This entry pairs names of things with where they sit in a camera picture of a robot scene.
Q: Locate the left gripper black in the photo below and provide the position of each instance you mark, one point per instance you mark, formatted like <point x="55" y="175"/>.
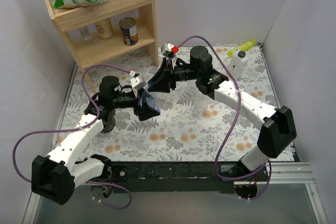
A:
<point x="140" y="105"/>

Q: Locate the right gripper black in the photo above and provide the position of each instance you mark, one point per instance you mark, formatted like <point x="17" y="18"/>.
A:
<point x="170" y="74"/>

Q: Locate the small blue-label water bottle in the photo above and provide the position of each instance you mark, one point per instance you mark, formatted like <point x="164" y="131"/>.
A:
<point x="148" y="97"/>

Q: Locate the clear bottle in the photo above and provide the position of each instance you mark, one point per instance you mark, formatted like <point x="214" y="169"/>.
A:
<point x="85" y="33"/>
<point x="200" y="104"/>

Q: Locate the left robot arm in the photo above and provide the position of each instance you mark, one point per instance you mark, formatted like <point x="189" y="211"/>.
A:
<point x="56" y="175"/>

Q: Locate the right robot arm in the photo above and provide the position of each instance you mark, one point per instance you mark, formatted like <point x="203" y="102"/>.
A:
<point x="276" y="126"/>

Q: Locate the white bottle black cap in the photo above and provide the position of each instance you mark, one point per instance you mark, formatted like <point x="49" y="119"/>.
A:
<point x="238" y="63"/>

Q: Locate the yellow squeeze bottle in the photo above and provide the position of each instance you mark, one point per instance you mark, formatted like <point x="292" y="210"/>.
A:
<point x="243" y="47"/>

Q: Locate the clear bottle on shelf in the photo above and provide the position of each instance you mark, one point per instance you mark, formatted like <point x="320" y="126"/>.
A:
<point x="85" y="33"/>

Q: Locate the toilet paper roll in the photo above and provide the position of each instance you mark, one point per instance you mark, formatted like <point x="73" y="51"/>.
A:
<point x="109" y="122"/>

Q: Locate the floral table mat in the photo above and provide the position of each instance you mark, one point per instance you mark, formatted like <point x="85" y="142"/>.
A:
<point x="177" y="134"/>

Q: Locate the tin can with label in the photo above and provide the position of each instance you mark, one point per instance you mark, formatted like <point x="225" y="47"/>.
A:
<point x="129" y="31"/>

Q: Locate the beige cup on shelf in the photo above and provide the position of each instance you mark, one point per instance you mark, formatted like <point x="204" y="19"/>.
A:
<point x="104" y="28"/>

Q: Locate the wooden shelf unit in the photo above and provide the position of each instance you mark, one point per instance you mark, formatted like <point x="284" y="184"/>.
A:
<point x="108" y="41"/>

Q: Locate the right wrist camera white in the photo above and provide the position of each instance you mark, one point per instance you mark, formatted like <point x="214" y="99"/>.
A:
<point x="169" y="50"/>

